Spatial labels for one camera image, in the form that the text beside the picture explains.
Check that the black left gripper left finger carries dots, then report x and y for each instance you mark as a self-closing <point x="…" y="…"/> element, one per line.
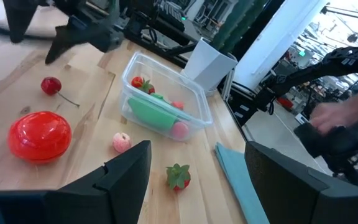
<point x="73" y="205"/>

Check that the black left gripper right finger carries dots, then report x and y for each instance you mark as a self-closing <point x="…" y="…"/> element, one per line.
<point x="291" y="199"/>

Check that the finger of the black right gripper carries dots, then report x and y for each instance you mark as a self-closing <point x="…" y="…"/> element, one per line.
<point x="19" y="18"/>
<point x="62" y="40"/>

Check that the red toy strawberry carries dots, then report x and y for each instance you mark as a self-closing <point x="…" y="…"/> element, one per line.
<point x="136" y="81"/>
<point x="179" y="179"/>
<point x="148" y="88"/>

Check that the clear plastic tupperware container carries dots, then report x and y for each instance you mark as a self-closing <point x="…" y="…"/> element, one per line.
<point x="182" y="84"/>

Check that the dark red toy cherry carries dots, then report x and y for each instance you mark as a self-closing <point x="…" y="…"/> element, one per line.
<point x="51" y="85"/>

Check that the teal cloth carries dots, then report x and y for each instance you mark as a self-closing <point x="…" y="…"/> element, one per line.
<point x="241" y="180"/>

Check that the person's hand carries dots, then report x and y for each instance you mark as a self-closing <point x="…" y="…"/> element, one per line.
<point x="334" y="116"/>

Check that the white geometric plant pot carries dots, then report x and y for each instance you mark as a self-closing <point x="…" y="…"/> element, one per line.
<point x="208" y="65"/>

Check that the green cactus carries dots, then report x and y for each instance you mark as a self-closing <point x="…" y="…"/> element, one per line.
<point x="233" y="21"/>

